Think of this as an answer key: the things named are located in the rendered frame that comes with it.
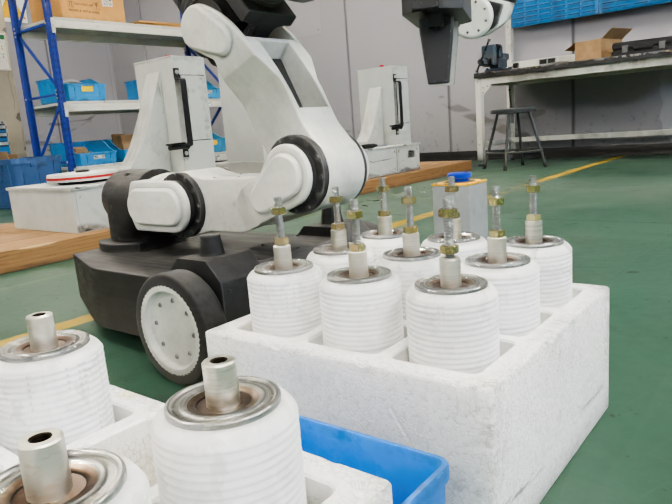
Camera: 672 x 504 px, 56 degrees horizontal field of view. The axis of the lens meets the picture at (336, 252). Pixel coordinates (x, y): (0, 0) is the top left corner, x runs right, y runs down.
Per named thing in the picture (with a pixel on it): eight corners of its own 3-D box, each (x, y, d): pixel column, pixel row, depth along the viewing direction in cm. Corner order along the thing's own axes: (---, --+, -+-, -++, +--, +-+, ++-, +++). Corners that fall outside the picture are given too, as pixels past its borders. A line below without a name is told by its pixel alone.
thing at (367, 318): (414, 435, 72) (406, 282, 68) (331, 443, 72) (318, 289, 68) (403, 400, 81) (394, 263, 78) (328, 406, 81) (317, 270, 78)
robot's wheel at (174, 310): (142, 374, 117) (127, 269, 113) (165, 365, 120) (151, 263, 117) (213, 397, 104) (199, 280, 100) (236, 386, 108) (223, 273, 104)
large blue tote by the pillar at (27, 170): (-16, 209, 486) (-25, 161, 479) (34, 202, 519) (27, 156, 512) (20, 210, 458) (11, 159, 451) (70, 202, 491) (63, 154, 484)
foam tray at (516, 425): (219, 459, 84) (203, 330, 80) (381, 361, 114) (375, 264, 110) (496, 566, 60) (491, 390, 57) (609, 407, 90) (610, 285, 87)
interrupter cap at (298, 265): (319, 263, 83) (319, 257, 83) (305, 277, 76) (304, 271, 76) (265, 264, 85) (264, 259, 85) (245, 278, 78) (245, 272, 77)
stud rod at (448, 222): (452, 269, 65) (449, 196, 63) (443, 268, 65) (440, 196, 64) (456, 267, 66) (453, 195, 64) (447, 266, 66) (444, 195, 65)
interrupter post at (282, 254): (295, 268, 81) (293, 242, 81) (290, 272, 79) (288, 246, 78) (277, 268, 82) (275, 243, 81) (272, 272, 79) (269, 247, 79)
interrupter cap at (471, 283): (419, 300, 62) (419, 293, 62) (410, 282, 70) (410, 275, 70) (496, 294, 62) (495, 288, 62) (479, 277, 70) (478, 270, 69)
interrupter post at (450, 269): (441, 291, 65) (439, 260, 64) (437, 286, 67) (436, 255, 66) (464, 290, 65) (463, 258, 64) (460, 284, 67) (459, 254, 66)
